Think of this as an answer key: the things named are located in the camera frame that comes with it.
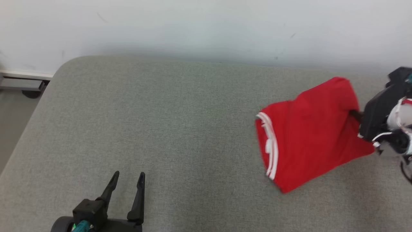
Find red Bulls 23 jersey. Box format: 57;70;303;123
255;76;376;194

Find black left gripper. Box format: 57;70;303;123
51;171;146;232

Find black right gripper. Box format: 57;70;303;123
349;67;412;142

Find grey metal furniture frame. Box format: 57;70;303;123
0;70;54;92

